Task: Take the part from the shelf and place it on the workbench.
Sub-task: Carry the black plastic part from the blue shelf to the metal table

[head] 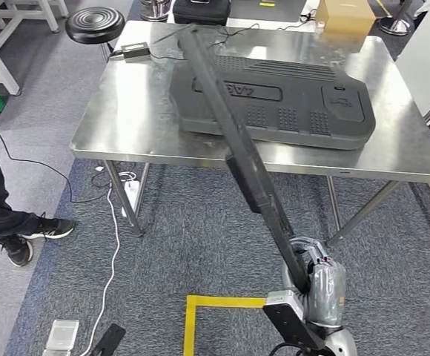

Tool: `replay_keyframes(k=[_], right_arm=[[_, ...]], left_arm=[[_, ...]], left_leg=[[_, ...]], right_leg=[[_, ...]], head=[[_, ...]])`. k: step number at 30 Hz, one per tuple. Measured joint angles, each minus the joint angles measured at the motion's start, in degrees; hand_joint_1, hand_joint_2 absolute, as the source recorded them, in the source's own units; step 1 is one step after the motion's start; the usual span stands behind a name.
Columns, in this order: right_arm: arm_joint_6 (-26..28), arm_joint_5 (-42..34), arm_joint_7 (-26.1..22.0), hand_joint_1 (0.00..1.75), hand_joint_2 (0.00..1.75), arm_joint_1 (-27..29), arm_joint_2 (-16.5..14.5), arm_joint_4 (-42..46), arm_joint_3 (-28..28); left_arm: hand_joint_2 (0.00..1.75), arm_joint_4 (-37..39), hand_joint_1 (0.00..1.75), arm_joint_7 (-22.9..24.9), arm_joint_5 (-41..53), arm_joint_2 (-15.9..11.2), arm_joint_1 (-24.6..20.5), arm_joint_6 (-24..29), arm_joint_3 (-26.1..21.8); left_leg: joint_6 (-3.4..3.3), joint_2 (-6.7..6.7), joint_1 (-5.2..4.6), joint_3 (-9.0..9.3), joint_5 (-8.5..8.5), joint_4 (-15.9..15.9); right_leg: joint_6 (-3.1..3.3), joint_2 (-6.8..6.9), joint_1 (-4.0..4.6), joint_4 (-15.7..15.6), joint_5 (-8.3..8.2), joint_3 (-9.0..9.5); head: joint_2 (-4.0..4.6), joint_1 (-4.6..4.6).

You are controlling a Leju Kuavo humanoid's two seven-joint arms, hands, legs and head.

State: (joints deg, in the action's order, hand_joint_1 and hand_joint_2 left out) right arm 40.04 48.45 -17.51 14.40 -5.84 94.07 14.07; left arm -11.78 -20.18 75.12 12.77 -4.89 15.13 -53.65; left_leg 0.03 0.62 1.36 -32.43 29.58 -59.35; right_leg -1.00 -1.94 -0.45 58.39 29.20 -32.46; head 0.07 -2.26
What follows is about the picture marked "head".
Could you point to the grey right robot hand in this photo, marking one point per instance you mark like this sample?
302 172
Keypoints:
328 295

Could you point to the brown cardboard box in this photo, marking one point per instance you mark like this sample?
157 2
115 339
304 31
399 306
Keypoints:
345 17

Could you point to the black right camera bracket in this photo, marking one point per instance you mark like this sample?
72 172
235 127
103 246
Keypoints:
289 327

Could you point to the small clear plastic cup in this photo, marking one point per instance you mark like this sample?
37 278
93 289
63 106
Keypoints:
318 27

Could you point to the yellow floor tape square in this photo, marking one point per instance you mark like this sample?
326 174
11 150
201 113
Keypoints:
188 329

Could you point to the chrome stanchion post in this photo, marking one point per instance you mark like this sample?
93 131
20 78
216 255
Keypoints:
394 24
155 12

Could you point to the black zip case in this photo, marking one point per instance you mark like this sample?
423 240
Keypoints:
200 12

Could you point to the white metal table frame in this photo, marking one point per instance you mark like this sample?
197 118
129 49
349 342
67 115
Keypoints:
0 69

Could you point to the long black plastic frame part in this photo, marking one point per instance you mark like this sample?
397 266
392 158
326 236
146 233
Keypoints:
237 132

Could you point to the black round stool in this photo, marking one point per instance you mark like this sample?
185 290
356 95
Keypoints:
94 24

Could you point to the black left wrist bracket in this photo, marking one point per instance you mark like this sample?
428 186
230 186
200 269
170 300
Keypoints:
107 340

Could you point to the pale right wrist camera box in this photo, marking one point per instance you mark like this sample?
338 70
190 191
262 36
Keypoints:
280 297

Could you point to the stainless steel workbench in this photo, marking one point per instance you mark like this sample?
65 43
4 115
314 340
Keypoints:
133 113

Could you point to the large black embossed cover panel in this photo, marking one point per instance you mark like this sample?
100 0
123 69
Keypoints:
293 113

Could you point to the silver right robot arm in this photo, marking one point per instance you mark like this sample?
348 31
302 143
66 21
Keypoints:
342 344

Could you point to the white table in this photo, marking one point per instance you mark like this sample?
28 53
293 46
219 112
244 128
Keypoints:
267 25

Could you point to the silver floor socket box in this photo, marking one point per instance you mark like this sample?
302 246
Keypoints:
63 334

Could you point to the black power adapter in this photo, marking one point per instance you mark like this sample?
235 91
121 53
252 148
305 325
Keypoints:
135 50

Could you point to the white power strip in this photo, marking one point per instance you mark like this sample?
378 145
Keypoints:
131 194

